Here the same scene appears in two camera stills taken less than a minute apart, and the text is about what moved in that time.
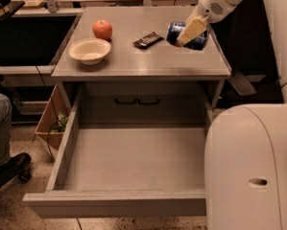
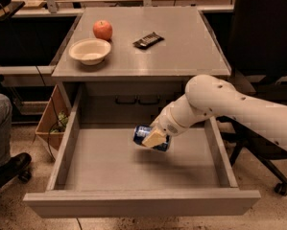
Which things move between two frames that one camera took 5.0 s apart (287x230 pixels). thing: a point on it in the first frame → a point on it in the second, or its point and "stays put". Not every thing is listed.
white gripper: (209, 4) → (167, 126)
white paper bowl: (89, 51) stays put
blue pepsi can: (176, 28) → (140, 131)
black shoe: (17, 166) stays put
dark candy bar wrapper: (149, 40) stays put
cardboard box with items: (54, 120) stays put
